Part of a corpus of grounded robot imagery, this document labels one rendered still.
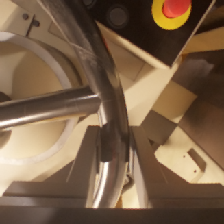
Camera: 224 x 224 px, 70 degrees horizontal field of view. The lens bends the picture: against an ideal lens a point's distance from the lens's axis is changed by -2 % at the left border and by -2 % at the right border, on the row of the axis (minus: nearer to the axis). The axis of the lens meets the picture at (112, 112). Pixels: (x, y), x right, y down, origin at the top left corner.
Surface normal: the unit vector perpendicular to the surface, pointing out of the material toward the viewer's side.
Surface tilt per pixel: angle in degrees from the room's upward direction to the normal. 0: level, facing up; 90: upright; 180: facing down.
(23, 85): 93
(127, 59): 90
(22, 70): 94
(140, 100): 90
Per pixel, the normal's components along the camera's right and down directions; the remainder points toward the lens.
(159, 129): 0.00, 0.29
